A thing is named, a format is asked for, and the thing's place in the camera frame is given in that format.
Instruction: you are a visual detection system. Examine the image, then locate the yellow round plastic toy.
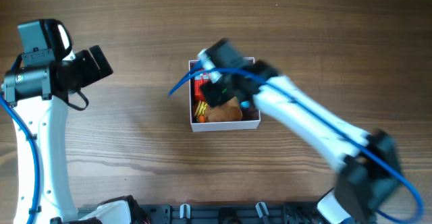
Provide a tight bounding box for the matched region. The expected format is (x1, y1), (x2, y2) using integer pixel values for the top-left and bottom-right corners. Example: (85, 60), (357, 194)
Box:
(192, 101), (208, 117)

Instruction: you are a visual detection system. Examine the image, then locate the right blue cable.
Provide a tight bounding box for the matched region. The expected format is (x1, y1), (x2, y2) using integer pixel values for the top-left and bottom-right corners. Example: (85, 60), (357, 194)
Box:
(167, 61), (425, 224)

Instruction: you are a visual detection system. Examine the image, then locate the left blue cable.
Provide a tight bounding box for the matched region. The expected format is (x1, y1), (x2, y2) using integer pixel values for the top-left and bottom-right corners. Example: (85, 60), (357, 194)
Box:
(0, 55), (41, 224)

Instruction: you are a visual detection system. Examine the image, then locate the blue cable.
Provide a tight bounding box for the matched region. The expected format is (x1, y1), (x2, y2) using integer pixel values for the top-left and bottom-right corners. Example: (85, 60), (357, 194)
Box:
(167, 61), (425, 224)
(0, 55), (41, 224)

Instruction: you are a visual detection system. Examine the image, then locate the blue and orange duck toy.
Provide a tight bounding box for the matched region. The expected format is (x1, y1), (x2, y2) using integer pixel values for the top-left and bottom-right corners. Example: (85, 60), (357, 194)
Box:
(240, 101), (252, 109)

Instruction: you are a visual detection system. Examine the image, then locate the brown plush toy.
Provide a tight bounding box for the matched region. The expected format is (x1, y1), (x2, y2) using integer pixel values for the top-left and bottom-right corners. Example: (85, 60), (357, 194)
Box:
(193, 97), (243, 123)

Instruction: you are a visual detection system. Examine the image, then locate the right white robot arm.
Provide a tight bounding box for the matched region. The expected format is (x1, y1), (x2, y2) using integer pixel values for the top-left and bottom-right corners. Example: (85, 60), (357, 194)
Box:
(201, 59), (403, 223)

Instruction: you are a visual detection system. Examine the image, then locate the white box with brown interior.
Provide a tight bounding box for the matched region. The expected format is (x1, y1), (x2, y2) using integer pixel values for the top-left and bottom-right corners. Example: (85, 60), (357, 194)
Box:
(189, 60), (261, 132)

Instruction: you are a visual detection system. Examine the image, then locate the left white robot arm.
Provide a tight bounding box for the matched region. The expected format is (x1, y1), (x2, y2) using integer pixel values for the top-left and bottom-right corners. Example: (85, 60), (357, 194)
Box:
(1, 45), (141, 223)

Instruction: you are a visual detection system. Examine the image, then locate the red toy fire truck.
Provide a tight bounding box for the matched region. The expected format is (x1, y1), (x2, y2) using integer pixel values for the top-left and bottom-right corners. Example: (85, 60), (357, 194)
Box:
(193, 73), (210, 101)

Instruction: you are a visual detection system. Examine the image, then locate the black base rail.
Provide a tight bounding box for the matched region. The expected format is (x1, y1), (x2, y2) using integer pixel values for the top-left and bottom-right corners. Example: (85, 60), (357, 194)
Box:
(76, 202), (338, 224)

